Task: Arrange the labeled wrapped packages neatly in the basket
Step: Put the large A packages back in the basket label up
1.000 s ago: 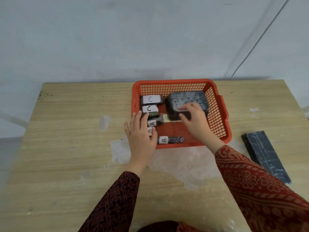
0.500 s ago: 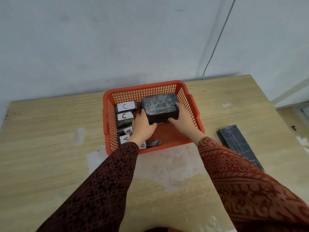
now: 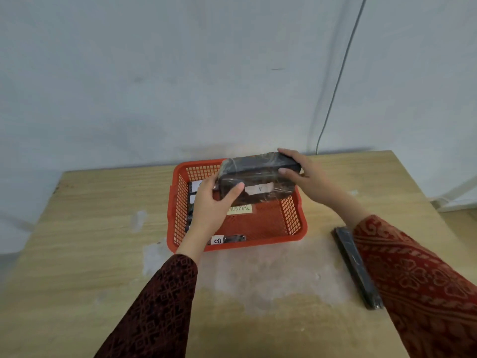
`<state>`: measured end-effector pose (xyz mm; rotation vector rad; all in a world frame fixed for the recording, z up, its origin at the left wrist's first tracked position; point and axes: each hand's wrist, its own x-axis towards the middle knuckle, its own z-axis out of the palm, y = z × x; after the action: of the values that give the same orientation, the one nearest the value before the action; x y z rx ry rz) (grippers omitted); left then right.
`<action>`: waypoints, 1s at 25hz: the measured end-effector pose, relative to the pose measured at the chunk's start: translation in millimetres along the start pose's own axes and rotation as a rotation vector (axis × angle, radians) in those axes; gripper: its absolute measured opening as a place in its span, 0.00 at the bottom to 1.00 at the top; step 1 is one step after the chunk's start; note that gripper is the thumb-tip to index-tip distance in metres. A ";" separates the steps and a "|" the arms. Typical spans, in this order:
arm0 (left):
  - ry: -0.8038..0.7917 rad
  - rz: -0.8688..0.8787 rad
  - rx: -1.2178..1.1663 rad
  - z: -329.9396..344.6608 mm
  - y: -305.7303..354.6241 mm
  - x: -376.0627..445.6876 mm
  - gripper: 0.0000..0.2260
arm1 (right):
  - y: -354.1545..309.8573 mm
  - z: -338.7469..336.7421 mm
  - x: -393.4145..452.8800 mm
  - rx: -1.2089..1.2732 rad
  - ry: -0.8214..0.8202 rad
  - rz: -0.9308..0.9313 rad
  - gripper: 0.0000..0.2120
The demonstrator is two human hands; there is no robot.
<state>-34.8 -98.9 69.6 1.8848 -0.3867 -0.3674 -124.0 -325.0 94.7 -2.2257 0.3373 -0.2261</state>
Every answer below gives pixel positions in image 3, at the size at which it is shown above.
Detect person's right hand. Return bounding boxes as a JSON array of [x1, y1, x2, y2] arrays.
[[278, 148, 343, 205]]

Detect person's left hand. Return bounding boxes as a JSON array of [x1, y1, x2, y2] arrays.
[[185, 172, 245, 246]]

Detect black plastic-wrapped box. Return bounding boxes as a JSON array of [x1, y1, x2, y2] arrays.
[[217, 152, 302, 206]]

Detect person's left forearm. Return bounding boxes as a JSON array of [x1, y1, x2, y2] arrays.
[[94, 235, 206, 358]]

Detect person's right forearm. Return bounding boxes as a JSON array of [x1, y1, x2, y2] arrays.
[[324, 194, 477, 358]]

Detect black labelled packs in basket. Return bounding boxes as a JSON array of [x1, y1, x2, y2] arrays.
[[186, 179, 217, 232]]

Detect small black labelled item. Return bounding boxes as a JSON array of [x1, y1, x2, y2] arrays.
[[210, 235, 247, 245]]

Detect red plastic mesh basket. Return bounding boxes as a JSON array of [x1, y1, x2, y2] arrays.
[[166, 158, 308, 253]]

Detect flat black wrapped bar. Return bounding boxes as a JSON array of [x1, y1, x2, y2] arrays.
[[332, 226, 384, 311]]

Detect grey cable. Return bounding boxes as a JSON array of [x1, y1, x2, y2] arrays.
[[316, 0, 369, 155]]

